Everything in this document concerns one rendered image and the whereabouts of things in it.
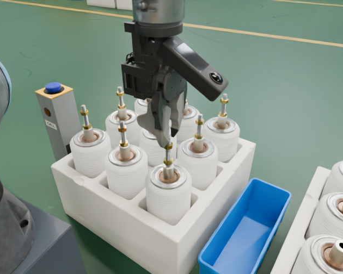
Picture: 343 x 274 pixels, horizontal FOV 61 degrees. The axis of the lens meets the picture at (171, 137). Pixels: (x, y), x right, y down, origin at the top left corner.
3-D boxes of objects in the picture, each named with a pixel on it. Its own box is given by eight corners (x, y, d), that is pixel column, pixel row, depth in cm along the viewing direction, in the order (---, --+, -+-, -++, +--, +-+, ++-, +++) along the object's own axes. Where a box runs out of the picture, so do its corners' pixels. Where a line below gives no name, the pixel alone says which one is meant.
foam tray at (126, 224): (177, 292, 65) (177, 243, 54) (64, 212, 83) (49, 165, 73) (246, 189, 91) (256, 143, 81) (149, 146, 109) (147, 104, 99)
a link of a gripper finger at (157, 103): (162, 121, 51) (165, 73, 47) (171, 124, 50) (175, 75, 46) (148, 131, 47) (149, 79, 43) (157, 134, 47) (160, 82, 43)
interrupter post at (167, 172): (169, 182, 58) (168, 170, 56) (160, 177, 59) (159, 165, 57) (176, 176, 59) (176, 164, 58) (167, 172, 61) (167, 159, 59)
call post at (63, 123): (74, 187, 92) (50, 99, 74) (60, 178, 95) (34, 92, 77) (91, 174, 96) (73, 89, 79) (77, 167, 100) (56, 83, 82)
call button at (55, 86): (53, 96, 76) (50, 89, 75) (43, 92, 78) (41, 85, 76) (65, 91, 78) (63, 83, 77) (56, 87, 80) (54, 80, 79)
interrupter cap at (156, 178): (169, 196, 55) (169, 193, 55) (142, 178, 59) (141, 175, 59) (194, 176, 60) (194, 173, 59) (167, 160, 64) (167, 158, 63)
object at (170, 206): (170, 257, 64) (170, 201, 54) (140, 233, 69) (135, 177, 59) (196, 230, 70) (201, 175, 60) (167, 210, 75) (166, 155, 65)
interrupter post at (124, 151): (127, 151, 66) (126, 140, 64) (133, 157, 65) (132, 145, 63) (118, 155, 65) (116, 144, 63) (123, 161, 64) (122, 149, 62)
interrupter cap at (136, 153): (131, 142, 69) (131, 140, 69) (148, 158, 64) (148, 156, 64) (102, 154, 66) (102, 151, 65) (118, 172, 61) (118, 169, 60)
